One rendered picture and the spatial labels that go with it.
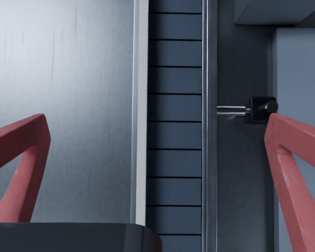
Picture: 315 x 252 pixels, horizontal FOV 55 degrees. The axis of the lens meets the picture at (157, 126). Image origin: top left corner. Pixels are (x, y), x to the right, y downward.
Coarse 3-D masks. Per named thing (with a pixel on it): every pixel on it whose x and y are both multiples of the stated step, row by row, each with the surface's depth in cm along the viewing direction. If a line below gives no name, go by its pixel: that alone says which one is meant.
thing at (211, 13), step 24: (216, 0) 35; (216, 24) 34; (216, 48) 34; (216, 72) 34; (216, 96) 34; (216, 120) 34; (216, 144) 34; (216, 168) 33; (216, 192) 33; (216, 216) 33; (216, 240) 33
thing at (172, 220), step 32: (160, 0) 43; (192, 0) 43; (160, 32) 43; (192, 32) 43; (160, 64) 42; (192, 64) 42; (160, 96) 42; (192, 96) 42; (160, 128) 42; (192, 128) 42; (160, 160) 42; (192, 160) 42; (160, 192) 41; (192, 192) 41; (160, 224) 41; (192, 224) 41
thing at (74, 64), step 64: (0, 0) 48; (64, 0) 48; (128, 0) 48; (0, 64) 47; (64, 64) 47; (128, 64) 47; (256, 64) 48; (64, 128) 47; (128, 128) 47; (256, 128) 47; (0, 192) 46; (64, 192) 46; (128, 192) 46; (256, 192) 46
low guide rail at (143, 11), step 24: (144, 0) 39; (144, 24) 39; (144, 48) 39; (144, 72) 39; (144, 96) 38; (144, 120) 38; (144, 144) 38; (144, 168) 38; (144, 192) 38; (144, 216) 38
